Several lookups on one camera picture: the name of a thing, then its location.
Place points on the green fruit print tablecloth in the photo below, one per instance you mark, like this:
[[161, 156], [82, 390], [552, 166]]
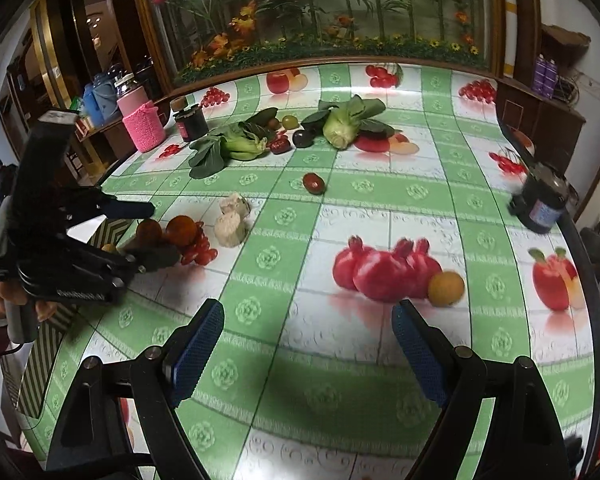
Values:
[[330, 220]]

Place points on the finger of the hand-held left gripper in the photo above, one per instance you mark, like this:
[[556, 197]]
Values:
[[130, 208], [150, 256]]

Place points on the bok choy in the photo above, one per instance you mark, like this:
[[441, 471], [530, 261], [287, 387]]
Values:
[[225, 149], [340, 130]]

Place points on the flower picture panel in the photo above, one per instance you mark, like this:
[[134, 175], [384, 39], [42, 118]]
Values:
[[330, 10]]

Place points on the green grape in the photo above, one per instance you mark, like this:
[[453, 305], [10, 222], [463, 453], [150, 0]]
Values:
[[290, 121]]

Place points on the wooden shelf cabinet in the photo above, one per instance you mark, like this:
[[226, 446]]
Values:
[[545, 120]]

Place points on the pink knitted sleeve bottle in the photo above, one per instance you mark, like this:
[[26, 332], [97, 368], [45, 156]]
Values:
[[144, 127]]

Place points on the wooden sideboard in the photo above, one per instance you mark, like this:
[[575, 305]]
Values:
[[110, 140]]

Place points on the small brown green fruit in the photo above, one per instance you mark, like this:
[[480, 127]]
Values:
[[274, 123]]

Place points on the grey blue thermos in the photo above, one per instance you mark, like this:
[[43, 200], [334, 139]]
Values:
[[104, 91]]

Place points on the black can with blue label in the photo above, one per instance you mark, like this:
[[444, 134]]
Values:
[[540, 200]]

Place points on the dark glass jar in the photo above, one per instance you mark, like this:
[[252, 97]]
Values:
[[191, 122]]

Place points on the small brown longan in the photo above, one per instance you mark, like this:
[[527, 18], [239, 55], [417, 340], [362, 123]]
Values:
[[109, 248]]

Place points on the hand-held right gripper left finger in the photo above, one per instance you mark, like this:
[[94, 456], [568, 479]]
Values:
[[200, 350]]

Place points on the purple bottle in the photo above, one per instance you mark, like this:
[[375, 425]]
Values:
[[539, 76], [550, 77]]

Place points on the round beige cake chunk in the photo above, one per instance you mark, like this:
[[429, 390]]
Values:
[[230, 230]]

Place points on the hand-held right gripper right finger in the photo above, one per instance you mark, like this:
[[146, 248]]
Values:
[[420, 355]]

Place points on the striped cardboard box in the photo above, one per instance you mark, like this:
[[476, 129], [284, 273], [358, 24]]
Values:
[[40, 375]]

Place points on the dark plum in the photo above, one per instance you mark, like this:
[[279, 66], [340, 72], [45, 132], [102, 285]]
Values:
[[302, 138]]

